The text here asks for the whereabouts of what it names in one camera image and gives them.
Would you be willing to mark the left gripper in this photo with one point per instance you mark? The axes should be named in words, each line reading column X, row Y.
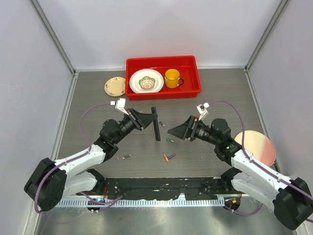
column 147, row 118

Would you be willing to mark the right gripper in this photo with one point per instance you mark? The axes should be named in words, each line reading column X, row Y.
column 184, row 130

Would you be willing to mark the black remote control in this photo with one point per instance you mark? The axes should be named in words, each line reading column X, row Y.
column 155, row 123

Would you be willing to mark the orange battery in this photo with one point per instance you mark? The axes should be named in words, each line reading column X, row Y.
column 166, row 158

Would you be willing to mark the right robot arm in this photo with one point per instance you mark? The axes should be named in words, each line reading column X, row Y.
column 290, row 200

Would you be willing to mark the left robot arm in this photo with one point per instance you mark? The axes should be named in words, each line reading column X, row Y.
column 52, row 181

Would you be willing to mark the small patterned bowl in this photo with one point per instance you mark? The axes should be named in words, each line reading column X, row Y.
column 146, row 83

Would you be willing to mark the white plate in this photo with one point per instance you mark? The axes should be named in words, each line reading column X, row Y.
column 133, row 82

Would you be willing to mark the beige floral saucer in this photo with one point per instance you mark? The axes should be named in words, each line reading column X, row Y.
column 115, row 86

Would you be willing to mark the yellow mug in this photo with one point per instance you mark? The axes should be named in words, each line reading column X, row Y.
column 172, row 79

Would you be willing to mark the red plastic bin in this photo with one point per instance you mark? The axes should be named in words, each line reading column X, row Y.
column 186, row 65

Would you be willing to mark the pink plate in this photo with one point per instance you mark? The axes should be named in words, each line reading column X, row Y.
column 260, row 147

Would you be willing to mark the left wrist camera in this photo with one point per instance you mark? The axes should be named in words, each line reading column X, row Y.
column 119, row 105

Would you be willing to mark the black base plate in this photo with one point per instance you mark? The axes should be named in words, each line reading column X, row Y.
column 165, row 189

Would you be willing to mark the perforated cable duct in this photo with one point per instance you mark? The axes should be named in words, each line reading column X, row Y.
column 79, row 202

